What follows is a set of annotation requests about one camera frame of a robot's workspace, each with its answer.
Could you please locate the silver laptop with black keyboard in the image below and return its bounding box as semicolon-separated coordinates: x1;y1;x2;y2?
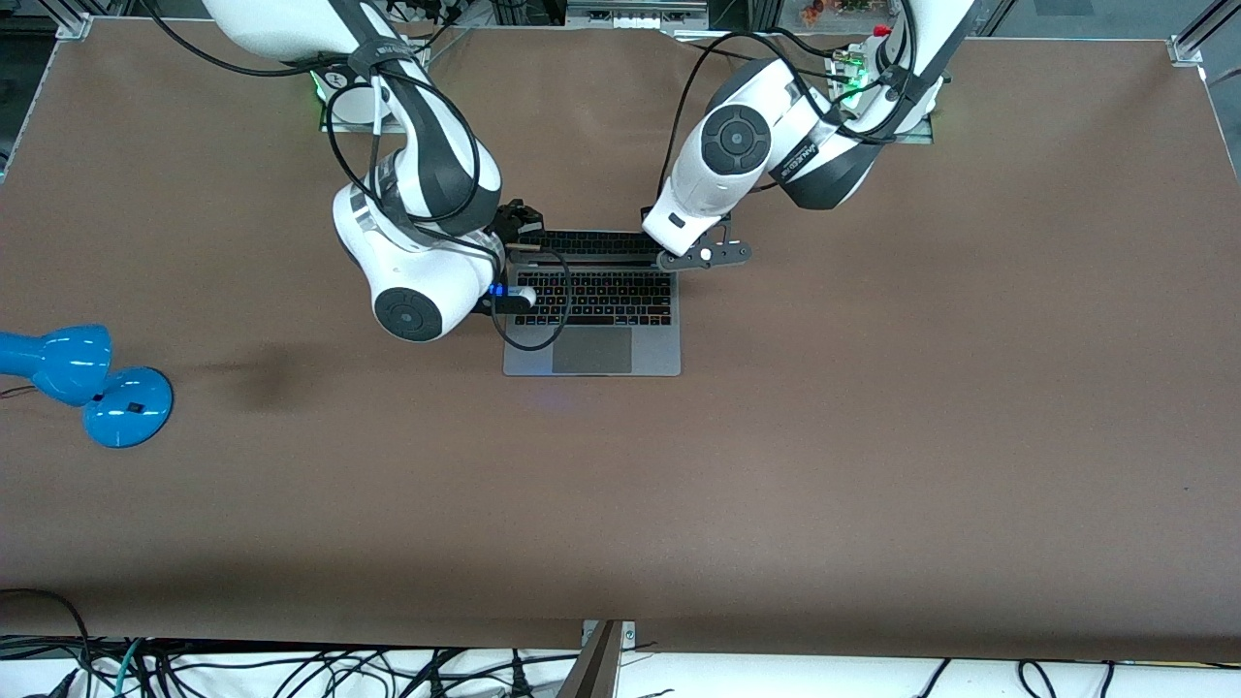
502;230;682;378

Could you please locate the grey equipment box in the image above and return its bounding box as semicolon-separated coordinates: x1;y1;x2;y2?
565;0;714;32

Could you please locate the colourful box of items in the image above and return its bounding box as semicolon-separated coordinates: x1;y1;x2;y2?
795;0;898;28

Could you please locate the blue desk lamp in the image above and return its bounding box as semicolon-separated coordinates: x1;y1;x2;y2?
0;324;175;449

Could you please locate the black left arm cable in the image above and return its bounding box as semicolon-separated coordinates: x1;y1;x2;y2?
657;29;917;200

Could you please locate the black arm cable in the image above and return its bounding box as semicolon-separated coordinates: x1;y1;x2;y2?
657;29;917;200
145;0;486;253

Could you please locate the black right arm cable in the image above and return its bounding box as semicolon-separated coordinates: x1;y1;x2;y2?
145;0;486;253

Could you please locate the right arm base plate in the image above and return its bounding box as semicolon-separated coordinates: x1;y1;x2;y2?
318;58;432;134

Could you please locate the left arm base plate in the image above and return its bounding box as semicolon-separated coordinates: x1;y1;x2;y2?
824;39;937;146

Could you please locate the grey metal support post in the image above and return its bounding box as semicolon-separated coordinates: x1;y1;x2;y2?
555;620;636;698

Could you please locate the teal floor cable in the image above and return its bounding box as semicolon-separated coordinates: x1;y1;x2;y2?
114;638;146;698

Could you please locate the thick black floor cable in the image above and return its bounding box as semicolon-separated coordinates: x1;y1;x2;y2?
0;587;93;698

